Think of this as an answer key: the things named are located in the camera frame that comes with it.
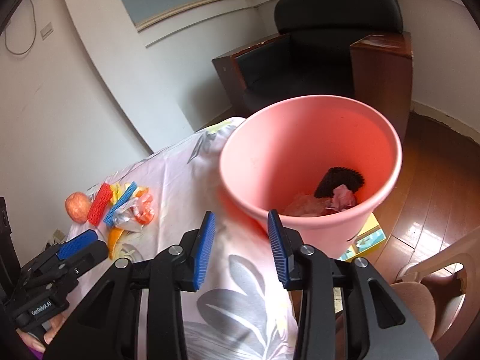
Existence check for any blue foam fruit net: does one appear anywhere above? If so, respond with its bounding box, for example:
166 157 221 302
104 181 138 227

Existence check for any pink floral table cloth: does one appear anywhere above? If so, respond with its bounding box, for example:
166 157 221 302
62 117 301 360

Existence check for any black foam fruit net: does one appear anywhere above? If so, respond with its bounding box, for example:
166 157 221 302
314 167 365 199

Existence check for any printed paper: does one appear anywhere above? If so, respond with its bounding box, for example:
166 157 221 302
326 184 359 211

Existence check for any person's left hand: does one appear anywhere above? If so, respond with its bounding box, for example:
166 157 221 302
19 313 70 353

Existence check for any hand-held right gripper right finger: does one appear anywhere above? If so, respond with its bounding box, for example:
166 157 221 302
267 209 439 360

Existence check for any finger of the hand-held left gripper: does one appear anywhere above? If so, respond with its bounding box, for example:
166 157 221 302
37 239 109 286
22 230 99 276

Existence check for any orange peel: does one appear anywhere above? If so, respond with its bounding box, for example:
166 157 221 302
107 227 126 259

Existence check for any thin wall wire loop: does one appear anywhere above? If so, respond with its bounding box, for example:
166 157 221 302
4 0 36 55

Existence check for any red and clear plastic bag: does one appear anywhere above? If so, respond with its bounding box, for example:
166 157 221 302
112 191 156 232

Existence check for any beige plastic chair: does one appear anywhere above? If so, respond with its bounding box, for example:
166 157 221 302
390 229 480 342

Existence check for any pink plastic bucket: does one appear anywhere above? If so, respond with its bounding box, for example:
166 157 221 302
219 96 403 257

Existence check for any red foam fruit net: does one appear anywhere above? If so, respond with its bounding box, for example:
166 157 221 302
87 183 114 226

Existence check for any yellow cardboard box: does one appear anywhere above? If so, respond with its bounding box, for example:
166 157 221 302
337 214 387 263

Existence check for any red apple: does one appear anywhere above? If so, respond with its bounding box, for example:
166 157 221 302
65 192 92 225

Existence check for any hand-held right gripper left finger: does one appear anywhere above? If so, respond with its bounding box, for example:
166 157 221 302
43 211 217 360

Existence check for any black leather wooden armchair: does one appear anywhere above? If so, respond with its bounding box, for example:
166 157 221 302
212 0 413 139

